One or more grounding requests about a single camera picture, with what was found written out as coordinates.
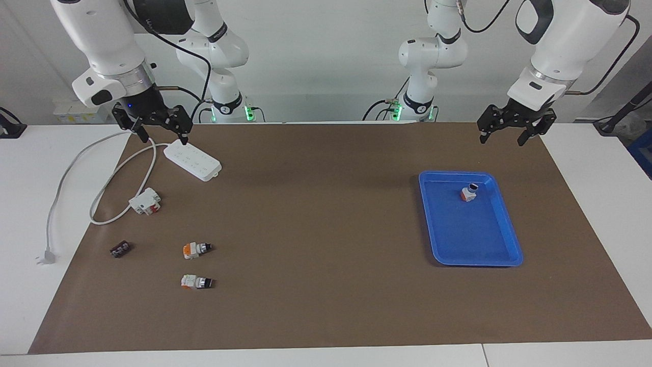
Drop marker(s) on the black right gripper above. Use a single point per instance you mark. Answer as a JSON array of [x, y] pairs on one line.
[[145, 107]]

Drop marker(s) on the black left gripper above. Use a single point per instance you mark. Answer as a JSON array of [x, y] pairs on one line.
[[524, 114]]

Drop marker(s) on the orange white push-button switch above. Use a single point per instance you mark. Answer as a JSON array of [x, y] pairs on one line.
[[192, 250]]

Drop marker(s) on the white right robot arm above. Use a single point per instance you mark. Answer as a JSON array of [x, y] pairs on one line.
[[102, 41]]

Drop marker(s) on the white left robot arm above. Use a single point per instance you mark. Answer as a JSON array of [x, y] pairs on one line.
[[570, 41]]

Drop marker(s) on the white power strip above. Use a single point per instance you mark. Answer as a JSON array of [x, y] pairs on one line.
[[193, 160]]

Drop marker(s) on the white background box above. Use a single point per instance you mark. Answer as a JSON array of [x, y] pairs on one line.
[[81, 111]]

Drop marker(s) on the white red circuit breaker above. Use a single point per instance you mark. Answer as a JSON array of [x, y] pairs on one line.
[[144, 201]]

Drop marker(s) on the black stand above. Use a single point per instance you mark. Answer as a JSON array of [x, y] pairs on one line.
[[624, 109]]

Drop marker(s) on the blue plastic tray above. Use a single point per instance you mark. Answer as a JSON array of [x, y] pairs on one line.
[[473, 234]]

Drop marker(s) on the blue crate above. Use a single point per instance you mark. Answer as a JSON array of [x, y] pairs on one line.
[[643, 153]]

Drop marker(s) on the small black terminal block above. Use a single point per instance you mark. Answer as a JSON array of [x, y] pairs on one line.
[[120, 250]]

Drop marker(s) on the black clamp base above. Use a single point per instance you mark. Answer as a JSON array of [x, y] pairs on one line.
[[10, 127]]

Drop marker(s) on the brown table mat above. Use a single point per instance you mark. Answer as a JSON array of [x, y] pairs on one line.
[[326, 255]]

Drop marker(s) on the orange white knob switch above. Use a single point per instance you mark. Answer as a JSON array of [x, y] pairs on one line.
[[468, 193]]

